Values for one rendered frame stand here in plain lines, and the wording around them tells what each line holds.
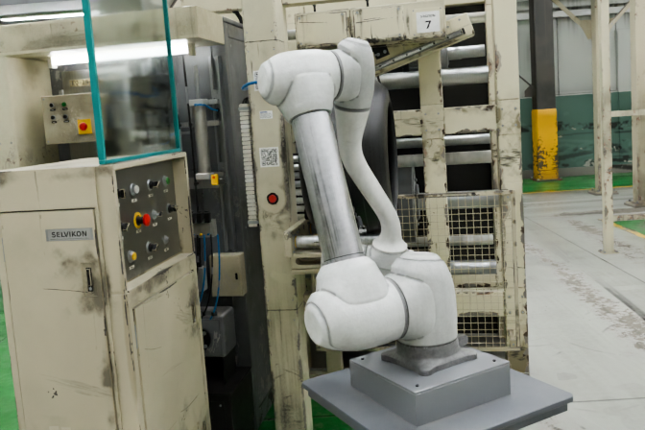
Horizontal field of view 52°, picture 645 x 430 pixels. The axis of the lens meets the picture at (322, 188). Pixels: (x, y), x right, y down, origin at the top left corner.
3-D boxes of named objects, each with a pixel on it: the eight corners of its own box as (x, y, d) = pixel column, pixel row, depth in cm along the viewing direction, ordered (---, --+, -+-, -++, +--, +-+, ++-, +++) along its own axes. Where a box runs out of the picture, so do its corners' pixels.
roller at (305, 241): (293, 249, 248) (292, 237, 247) (296, 246, 252) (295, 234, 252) (387, 246, 241) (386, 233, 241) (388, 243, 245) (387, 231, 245)
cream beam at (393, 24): (296, 50, 272) (293, 13, 270) (308, 55, 297) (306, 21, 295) (446, 36, 261) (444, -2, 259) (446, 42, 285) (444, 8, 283)
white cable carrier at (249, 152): (249, 226, 259) (238, 104, 254) (251, 225, 264) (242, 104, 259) (259, 226, 258) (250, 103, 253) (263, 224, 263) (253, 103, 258)
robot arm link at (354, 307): (416, 338, 156) (334, 361, 146) (381, 343, 170) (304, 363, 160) (340, 37, 170) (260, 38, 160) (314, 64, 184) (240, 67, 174)
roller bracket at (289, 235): (285, 258, 245) (282, 231, 244) (307, 237, 284) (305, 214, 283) (294, 257, 244) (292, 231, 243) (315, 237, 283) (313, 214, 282)
